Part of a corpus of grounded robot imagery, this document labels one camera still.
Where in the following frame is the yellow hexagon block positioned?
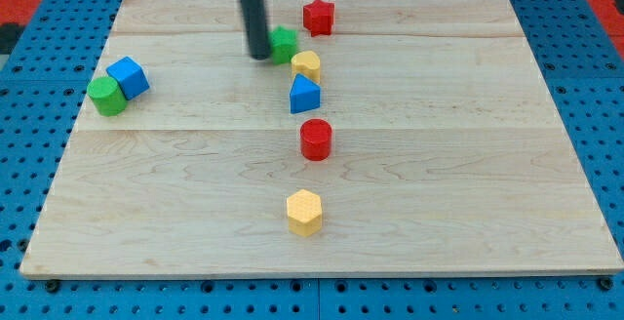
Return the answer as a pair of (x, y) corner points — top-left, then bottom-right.
(286, 189), (323, 237)

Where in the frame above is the red cylinder block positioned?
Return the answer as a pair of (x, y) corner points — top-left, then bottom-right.
(299, 118), (332, 161)

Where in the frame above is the blue triangle block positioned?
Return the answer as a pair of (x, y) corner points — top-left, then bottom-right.
(290, 74), (321, 114)

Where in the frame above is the yellow heart block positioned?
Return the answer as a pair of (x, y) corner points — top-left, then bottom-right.
(291, 51), (321, 84)

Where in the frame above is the green star block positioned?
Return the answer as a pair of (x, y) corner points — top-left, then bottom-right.
(269, 25), (298, 64)

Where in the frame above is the red star block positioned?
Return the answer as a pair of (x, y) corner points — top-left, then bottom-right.
(302, 0), (335, 37)

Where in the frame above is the light wooden board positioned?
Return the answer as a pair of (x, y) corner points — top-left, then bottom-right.
(20, 0), (623, 280)

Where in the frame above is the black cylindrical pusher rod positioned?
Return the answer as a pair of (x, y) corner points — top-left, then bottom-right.
(239, 0), (271, 60)

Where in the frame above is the blue cube block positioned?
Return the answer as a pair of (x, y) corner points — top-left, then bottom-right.
(106, 57), (149, 100)

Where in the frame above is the green cylinder block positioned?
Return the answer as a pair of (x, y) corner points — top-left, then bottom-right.
(87, 76), (128, 117)

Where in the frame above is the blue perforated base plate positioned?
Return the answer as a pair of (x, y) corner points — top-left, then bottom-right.
(1, 0), (623, 319)

